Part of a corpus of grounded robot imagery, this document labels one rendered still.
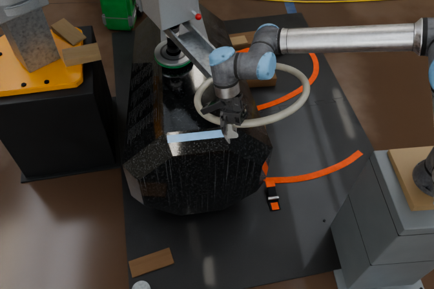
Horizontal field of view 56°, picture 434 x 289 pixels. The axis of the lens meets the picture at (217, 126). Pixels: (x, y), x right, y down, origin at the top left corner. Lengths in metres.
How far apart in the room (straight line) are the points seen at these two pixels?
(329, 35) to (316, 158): 1.68
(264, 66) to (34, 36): 1.42
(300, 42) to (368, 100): 2.11
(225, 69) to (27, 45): 1.31
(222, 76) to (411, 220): 1.02
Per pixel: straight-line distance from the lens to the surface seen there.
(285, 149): 2.96
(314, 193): 2.82
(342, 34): 1.39
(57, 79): 2.42
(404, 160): 2.03
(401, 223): 1.90
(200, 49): 2.03
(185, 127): 2.00
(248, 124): 1.52
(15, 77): 2.51
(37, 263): 2.74
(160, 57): 2.27
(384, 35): 1.39
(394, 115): 3.45
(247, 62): 1.34
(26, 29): 2.35
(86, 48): 2.48
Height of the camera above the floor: 2.41
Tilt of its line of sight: 52 degrees down
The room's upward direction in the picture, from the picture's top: 2 degrees clockwise
